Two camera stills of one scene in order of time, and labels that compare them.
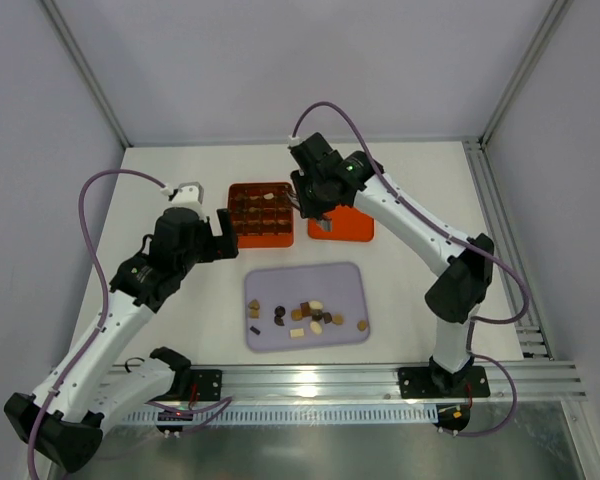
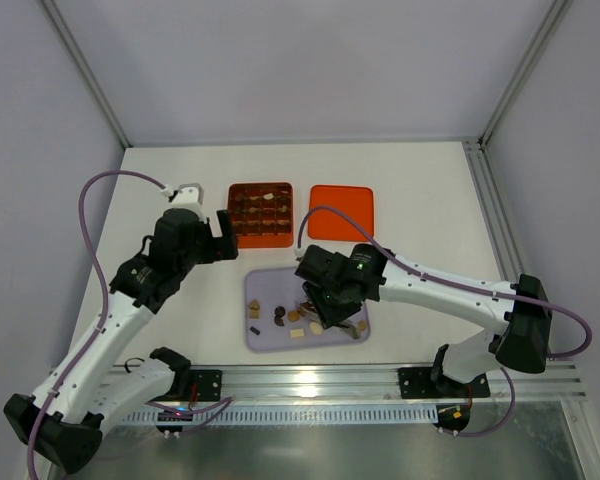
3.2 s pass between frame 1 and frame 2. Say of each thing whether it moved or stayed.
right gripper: moved
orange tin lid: stayed
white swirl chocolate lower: stayed
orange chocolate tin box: stayed
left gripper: stayed
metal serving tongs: moved
